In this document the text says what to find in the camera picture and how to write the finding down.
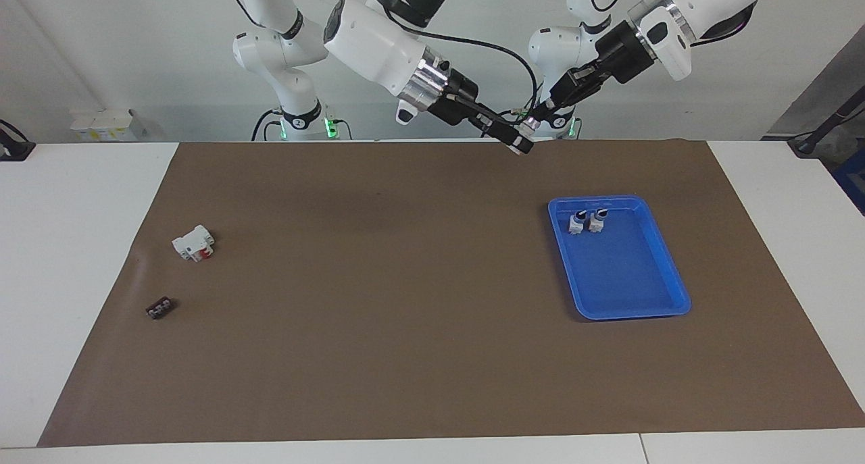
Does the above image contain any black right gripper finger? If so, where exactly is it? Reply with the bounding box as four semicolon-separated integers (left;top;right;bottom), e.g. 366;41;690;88
472;101;535;149
466;112;529;156

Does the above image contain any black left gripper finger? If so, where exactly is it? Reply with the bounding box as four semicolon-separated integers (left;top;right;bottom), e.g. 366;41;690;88
528;70;610;133
550;59;605;104

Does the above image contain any blue plastic tray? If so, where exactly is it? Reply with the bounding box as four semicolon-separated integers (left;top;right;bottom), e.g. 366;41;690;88
547;194;693;322

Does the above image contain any brown table mat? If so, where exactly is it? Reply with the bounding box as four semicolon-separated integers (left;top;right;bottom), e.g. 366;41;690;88
37;138;865;448

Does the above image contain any blue crate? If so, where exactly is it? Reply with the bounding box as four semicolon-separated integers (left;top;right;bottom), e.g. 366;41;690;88
831;147;865;216

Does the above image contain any white circuit breaker red lever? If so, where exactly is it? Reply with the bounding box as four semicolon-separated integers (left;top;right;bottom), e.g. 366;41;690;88
171;224;216;263

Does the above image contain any white cardboard box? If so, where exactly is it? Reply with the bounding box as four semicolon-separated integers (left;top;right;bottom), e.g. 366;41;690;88
70;107;147;143

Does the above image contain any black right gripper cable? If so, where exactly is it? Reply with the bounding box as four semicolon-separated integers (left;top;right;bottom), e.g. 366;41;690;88
375;0;540;138

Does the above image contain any black right base cable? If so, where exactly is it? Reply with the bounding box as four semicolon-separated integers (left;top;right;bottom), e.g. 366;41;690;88
251;107;280;143

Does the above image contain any black camera stand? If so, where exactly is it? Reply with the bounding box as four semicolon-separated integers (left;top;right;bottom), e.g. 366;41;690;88
787;86;865;158

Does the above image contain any black clamp mount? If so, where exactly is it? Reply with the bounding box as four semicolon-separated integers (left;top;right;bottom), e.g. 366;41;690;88
0;119;36;163

